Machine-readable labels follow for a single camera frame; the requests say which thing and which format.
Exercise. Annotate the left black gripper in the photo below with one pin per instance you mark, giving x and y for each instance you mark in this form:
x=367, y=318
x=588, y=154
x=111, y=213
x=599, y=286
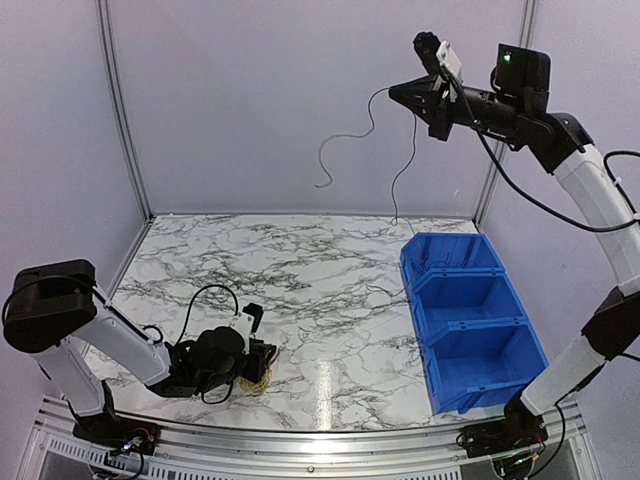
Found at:
x=261, y=349

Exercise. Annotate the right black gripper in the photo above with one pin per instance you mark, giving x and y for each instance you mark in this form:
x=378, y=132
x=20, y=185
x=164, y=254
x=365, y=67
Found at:
x=437, y=110

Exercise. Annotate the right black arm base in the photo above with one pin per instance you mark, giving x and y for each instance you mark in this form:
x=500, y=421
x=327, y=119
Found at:
x=519, y=428

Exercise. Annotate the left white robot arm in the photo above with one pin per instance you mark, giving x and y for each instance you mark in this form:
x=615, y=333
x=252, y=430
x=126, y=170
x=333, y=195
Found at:
x=52, y=306

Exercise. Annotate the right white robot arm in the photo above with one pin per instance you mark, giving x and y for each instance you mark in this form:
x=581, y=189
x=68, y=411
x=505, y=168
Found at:
x=515, y=112

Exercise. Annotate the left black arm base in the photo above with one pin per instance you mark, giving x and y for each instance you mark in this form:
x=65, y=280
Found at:
x=109, y=429

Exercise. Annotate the far blue storage bin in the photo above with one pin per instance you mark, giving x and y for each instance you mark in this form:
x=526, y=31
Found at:
x=426, y=254

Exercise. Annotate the blue storage bin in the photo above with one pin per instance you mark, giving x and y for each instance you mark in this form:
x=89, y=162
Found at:
x=480, y=365
x=446, y=301
x=426, y=254

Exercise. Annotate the middle blue storage bin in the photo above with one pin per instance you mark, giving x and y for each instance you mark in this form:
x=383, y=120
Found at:
x=446, y=301

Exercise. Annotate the near blue storage bin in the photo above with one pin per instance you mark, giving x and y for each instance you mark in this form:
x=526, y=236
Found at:
x=480, y=365

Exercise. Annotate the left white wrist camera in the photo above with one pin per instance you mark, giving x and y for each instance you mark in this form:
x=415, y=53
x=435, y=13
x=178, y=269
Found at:
x=247, y=322

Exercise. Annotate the right aluminium corner post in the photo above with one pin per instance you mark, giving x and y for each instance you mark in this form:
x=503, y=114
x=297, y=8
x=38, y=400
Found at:
x=525, y=38

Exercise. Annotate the aluminium corner post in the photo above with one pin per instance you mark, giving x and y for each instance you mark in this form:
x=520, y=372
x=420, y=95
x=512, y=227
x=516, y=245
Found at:
x=525, y=38
x=123, y=126

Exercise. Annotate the aluminium front frame rail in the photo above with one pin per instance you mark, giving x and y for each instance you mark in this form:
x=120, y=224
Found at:
x=192, y=451

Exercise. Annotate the left aluminium corner post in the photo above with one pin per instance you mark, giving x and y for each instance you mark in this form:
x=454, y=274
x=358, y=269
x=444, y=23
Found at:
x=123, y=126

